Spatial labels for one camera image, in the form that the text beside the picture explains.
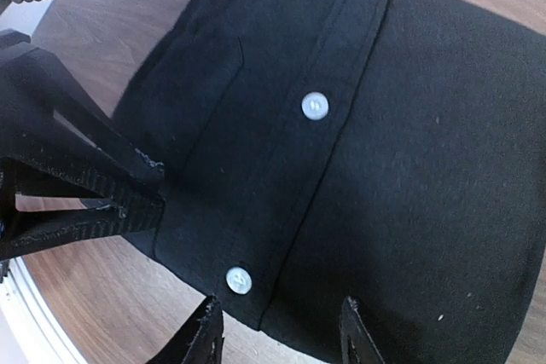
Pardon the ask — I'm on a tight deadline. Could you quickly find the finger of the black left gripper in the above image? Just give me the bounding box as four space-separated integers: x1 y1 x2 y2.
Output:
1 45 165 188
1 158 165 260

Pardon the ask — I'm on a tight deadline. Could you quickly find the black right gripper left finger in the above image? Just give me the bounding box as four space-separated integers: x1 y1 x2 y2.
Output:
151 296 224 364

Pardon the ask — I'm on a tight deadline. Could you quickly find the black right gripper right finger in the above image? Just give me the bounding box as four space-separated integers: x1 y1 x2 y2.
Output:
340 297 386 364

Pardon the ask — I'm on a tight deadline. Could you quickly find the black long sleeve shirt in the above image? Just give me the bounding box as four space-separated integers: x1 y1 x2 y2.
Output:
113 0 545 363

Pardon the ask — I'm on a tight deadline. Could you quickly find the front aluminium rail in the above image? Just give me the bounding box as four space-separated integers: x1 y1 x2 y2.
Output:
1 257 87 363

